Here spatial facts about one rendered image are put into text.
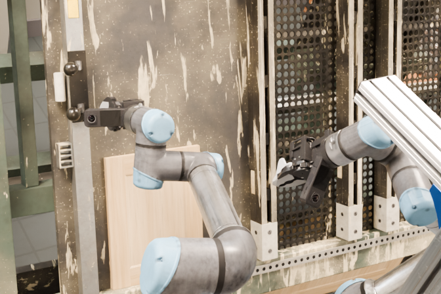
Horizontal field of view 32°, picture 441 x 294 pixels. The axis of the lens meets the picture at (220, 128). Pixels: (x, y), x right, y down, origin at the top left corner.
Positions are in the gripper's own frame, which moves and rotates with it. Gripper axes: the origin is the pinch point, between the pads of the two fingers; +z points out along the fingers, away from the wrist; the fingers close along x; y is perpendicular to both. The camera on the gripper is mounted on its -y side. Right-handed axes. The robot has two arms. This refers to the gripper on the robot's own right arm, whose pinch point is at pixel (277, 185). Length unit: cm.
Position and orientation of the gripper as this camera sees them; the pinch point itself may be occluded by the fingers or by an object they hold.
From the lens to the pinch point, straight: 185.5
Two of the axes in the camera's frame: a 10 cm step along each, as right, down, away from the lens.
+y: 0.5, -8.9, 4.6
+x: -8.0, -3.1, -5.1
